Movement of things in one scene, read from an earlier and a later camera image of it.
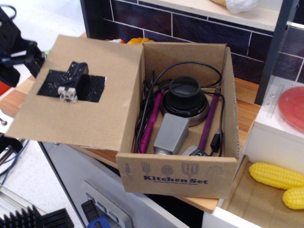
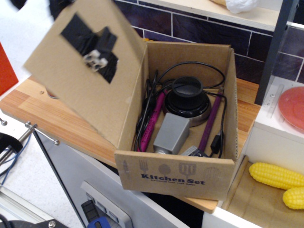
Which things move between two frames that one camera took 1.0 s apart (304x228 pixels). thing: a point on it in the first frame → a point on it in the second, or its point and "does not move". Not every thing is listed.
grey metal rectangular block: (172, 132) does not move
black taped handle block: (74, 84) → (95, 47)
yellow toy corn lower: (294, 197) does not move
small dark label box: (194, 151) does not move
